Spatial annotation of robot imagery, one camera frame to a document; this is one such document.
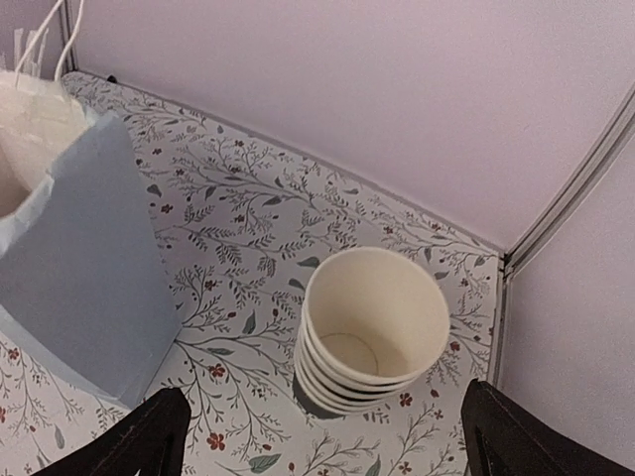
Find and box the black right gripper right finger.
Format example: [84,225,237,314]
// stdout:
[461,379,634,475]

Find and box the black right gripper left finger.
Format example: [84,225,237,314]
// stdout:
[38,388,191,476]

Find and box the light blue paper bag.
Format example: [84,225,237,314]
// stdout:
[0,0,184,411]

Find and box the stack of paper cups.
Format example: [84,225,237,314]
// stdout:
[292,247,450,419]

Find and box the aluminium frame post right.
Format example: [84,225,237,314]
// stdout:
[487,88,634,388]

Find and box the aluminium frame post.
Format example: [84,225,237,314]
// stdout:
[487,88,634,388]
[56,0,85,75]

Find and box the aluminium frame post left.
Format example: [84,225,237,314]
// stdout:
[56,0,85,75]

